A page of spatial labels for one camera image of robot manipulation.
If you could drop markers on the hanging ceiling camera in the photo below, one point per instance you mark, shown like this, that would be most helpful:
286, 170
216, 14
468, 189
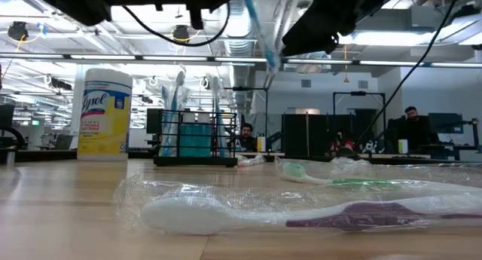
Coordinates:
17, 30
180, 33

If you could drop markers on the black aluminium table frame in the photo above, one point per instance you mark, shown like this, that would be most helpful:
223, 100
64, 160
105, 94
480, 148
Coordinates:
414, 162

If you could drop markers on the long ceiling light strip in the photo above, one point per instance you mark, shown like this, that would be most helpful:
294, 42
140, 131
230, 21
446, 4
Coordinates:
173, 58

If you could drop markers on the orange white wrapped toothbrush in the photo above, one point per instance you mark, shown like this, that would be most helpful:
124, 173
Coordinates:
250, 161

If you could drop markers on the yellow white wipes canister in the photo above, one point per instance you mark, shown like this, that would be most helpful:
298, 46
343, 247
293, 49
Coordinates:
105, 132

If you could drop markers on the person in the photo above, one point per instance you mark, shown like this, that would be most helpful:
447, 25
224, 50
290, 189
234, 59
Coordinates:
246, 137
412, 130
344, 143

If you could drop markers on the green white cup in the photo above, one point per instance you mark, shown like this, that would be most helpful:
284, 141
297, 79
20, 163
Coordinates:
403, 146

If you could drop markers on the round silver ceiling duct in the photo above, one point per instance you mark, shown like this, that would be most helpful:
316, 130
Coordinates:
235, 45

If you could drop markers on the grey laptop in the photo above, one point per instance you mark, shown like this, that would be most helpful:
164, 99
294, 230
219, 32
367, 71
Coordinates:
62, 141

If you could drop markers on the black stand frame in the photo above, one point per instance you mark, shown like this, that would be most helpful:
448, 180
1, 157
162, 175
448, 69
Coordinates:
244, 89
357, 93

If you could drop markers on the black partition panels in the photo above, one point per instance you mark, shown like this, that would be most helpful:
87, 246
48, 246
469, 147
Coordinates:
320, 135

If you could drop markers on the teal mouthwash bottle white cap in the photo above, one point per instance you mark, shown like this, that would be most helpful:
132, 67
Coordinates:
204, 139
188, 139

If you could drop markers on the dark office chair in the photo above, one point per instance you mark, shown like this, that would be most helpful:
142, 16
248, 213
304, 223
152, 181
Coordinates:
5, 117

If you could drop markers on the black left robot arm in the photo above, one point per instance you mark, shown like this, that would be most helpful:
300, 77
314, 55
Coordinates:
75, 3

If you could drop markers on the blue grey monitor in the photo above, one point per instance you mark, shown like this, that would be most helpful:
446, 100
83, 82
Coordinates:
446, 122

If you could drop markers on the yellow white cup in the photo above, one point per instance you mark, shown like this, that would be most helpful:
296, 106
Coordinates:
260, 144

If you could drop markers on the purple white wrapped toothbrush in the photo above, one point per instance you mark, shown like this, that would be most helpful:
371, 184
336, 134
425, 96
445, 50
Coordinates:
188, 216

